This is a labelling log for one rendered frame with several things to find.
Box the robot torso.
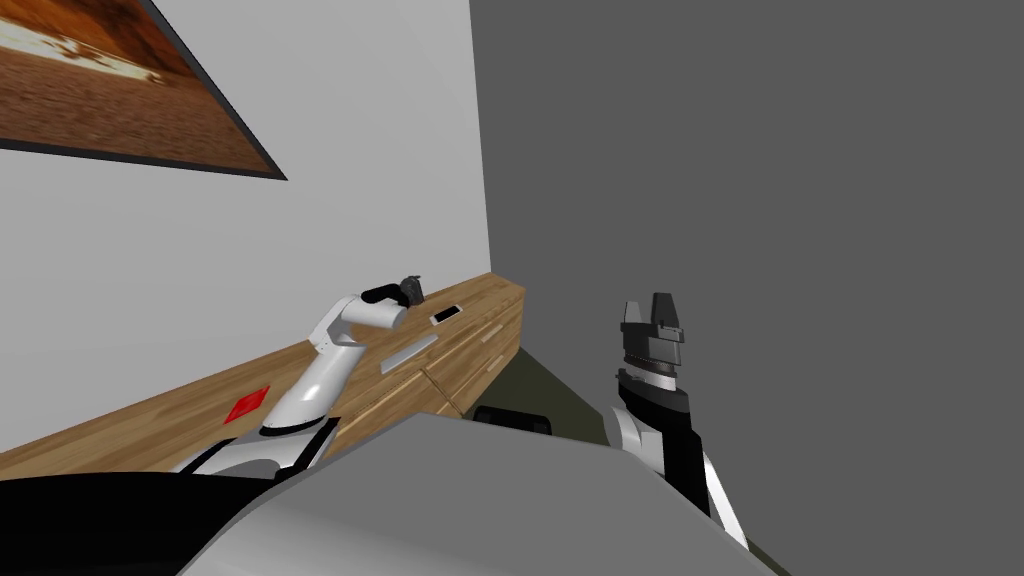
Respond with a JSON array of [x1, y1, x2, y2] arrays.
[[177, 405, 779, 576]]

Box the wooden sideboard with drawers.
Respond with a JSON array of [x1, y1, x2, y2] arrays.
[[0, 271, 528, 482]]

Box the red flat book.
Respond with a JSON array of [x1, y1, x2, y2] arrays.
[[223, 386, 272, 426]]

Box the grey flat slab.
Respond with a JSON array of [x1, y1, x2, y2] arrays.
[[379, 334, 441, 377]]

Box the brown picture with dark frame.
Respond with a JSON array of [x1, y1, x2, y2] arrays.
[[0, 0, 289, 182]]

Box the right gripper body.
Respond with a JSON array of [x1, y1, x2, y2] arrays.
[[619, 319, 687, 376]]

